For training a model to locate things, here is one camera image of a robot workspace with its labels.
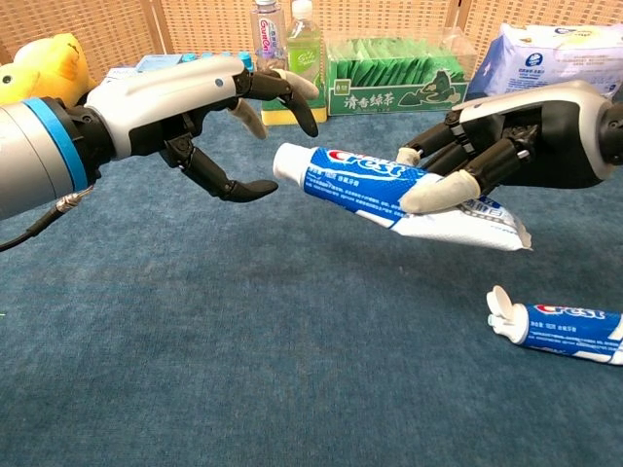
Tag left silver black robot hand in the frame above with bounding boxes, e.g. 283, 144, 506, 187
82, 55, 321, 203

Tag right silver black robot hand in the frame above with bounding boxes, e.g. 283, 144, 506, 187
396, 80, 623, 216

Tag blue white Crest toothpaste tube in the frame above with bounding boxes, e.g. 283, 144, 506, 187
272, 142, 534, 253
486, 285, 623, 366

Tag blue toothpaste carton box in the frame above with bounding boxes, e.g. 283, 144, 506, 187
104, 67, 138, 85

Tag light blue small carton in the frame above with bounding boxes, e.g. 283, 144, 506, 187
135, 54, 184, 74

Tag white blue tissue pack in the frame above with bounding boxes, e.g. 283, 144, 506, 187
474, 21, 623, 101

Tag long light blue building block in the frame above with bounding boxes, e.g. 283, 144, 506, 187
181, 51, 256, 74

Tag woven rattan folding screen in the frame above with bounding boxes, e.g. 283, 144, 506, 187
0, 0, 623, 93

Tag green yellow sponge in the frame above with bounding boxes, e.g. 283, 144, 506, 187
260, 94, 328, 126

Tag clear bottle with pink label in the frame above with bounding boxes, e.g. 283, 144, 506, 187
249, 0, 288, 74

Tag yellow chick plush toy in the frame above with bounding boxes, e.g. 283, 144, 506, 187
0, 32, 98, 106

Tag green tea drink bottle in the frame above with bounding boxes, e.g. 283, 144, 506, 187
285, 0, 324, 103

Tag green tea bag box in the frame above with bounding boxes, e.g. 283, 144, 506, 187
324, 27, 478, 117

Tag teal table cloth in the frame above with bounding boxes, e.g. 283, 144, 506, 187
0, 91, 623, 467

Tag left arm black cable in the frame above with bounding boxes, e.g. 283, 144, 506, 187
0, 186, 94, 253

